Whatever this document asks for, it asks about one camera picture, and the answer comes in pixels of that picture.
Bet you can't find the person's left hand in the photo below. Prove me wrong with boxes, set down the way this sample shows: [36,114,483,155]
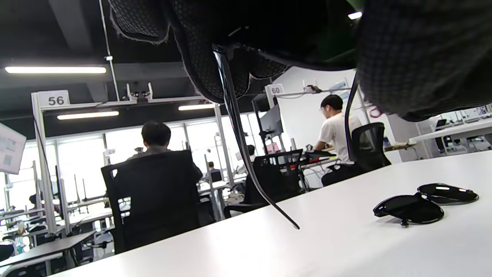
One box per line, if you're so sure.
[108,0,492,122]

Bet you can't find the thin metal frame sunglasses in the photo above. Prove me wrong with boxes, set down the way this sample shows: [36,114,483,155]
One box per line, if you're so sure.
[213,44,360,230]

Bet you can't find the black browline sunglasses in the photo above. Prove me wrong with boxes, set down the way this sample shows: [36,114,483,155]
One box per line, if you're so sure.
[373,182,480,228]

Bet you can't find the black monitor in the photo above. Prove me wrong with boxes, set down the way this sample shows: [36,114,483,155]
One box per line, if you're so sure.
[258,103,285,142]

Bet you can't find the white paper board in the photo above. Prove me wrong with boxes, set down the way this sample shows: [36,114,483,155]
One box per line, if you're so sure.
[0,122,27,175]

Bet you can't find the white desk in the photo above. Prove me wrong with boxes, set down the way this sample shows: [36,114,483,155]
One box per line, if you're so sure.
[409,117,492,154]

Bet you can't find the grey desk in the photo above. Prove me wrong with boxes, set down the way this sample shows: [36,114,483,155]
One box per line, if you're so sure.
[0,230,96,277]

